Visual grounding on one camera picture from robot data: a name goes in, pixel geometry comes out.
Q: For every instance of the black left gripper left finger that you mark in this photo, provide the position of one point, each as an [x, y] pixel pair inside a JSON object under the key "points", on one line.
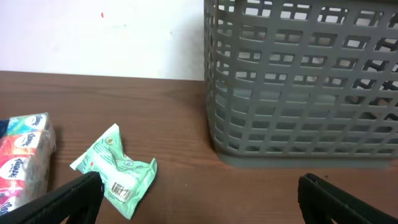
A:
{"points": [[78, 201]]}

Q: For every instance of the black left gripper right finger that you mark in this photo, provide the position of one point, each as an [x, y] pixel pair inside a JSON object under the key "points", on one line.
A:
{"points": [[323, 203]]}

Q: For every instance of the colourful tissue multipack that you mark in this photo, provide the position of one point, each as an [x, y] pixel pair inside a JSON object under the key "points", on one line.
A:
{"points": [[27, 143]]}

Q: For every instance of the green crumpled snack packet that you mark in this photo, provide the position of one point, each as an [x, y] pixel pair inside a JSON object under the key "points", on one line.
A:
{"points": [[125, 180]]}

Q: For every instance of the grey plastic lattice basket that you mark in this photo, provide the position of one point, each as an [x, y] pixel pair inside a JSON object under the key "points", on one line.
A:
{"points": [[302, 83]]}

